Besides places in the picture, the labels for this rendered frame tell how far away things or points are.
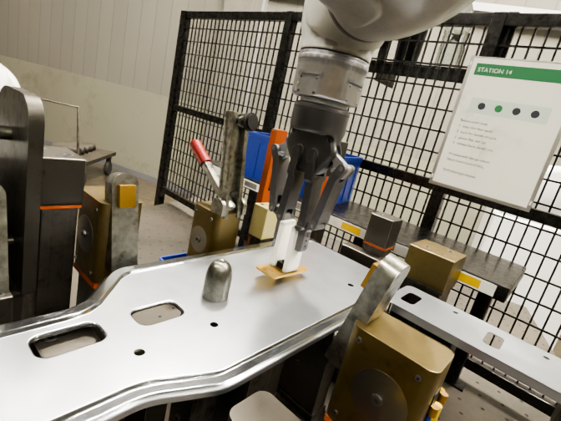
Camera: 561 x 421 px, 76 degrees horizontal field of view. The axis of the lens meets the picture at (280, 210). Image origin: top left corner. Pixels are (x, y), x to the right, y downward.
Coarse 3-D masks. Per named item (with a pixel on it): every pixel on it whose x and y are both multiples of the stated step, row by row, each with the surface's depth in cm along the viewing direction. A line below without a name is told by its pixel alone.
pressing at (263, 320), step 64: (192, 256) 52; (256, 256) 59; (320, 256) 65; (64, 320) 34; (128, 320) 36; (192, 320) 38; (256, 320) 41; (320, 320) 44; (0, 384) 26; (64, 384) 27; (128, 384) 29; (192, 384) 30
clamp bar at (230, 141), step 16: (224, 128) 58; (240, 128) 59; (256, 128) 57; (224, 144) 58; (240, 144) 60; (224, 160) 58; (240, 160) 60; (224, 176) 58; (240, 176) 60; (224, 192) 59; (240, 192) 61; (240, 208) 61
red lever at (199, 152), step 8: (192, 144) 65; (200, 144) 65; (200, 152) 64; (200, 160) 63; (208, 160) 64; (208, 168) 63; (208, 176) 63; (216, 176) 62; (216, 184) 61; (216, 192) 61; (232, 200) 61; (232, 208) 60
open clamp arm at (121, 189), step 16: (112, 176) 47; (128, 176) 47; (112, 192) 46; (128, 192) 47; (112, 208) 46; (128, 208) 48; (112, 224) 47; (128, 224) 48; (112, 240) 47; (128, 240) 49; (112, 256) 47; (128, 256) 48
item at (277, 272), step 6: (264, 264) 53; (276, 264) 53; (282, 264) 52; (300, 264) 57; (264, 270) 51; (270, 270) 52; (276, 270) 52; (300, 270) 54; (306, 270) 55; (270, 276) 49; (276, 276) 50; (282, 276) 51
